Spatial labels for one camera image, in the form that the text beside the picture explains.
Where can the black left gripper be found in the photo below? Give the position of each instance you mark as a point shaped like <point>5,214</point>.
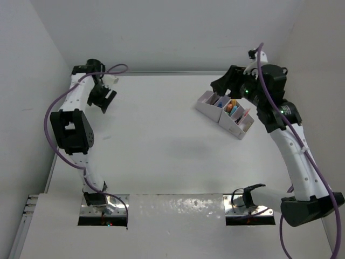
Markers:
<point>102,102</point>

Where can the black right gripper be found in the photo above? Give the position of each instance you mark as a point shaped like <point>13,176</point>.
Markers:
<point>231,80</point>

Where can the black handled scissors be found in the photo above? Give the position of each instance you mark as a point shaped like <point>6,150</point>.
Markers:
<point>214,99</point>

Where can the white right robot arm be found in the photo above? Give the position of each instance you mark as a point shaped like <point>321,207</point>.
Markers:
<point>310,199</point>

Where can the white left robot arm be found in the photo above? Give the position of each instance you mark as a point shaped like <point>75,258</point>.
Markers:
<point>73,132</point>

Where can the orange marker cap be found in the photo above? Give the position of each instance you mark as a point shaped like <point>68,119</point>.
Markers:
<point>229,108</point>

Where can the white purple desk organizer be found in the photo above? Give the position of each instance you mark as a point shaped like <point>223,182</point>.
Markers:
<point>221,117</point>

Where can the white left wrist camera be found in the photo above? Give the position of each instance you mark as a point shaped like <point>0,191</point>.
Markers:
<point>110,80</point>

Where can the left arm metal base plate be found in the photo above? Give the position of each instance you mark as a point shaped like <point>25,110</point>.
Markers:
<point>112,208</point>

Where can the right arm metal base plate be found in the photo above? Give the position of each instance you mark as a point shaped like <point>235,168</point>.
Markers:
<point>234,207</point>

